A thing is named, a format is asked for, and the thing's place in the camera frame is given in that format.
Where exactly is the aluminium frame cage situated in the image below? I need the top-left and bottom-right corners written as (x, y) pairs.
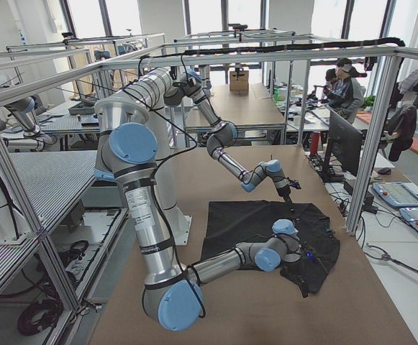
top-left (0, 34), bottom-right (407, 313)

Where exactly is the black computer monitor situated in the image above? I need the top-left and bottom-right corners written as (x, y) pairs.
top-left (322, 112), bottom-right (363, 183)

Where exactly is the seated person dark jacket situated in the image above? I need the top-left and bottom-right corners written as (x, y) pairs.
top-left (324, 57), bottom-right (364, 124)

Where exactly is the striped aluminium frame table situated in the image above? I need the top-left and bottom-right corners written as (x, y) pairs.
top-left (0, 149), bottom-right (129, 310)

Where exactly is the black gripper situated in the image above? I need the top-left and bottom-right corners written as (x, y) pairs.
top-left (283, 195), bottom-right (295, 213)
top-left (284, 260), bottom-right (309, 298)

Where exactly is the blue teach pendant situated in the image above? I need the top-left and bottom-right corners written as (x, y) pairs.
top-left (372, 182), bottom-right (418, 208)

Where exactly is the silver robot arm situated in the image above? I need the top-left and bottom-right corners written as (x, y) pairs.
top-left (95, 93), bottom-right (300, 331)
top-left (122, 68), bottom-right (300, 212)

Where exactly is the cardboard box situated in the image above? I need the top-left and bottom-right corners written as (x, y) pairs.
top-left (229, 70), bottom-right (249, 92)

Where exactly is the black graphic t-shirt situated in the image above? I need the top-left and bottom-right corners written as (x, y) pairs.
top-left (201, 201), bottom-right (340, 294)

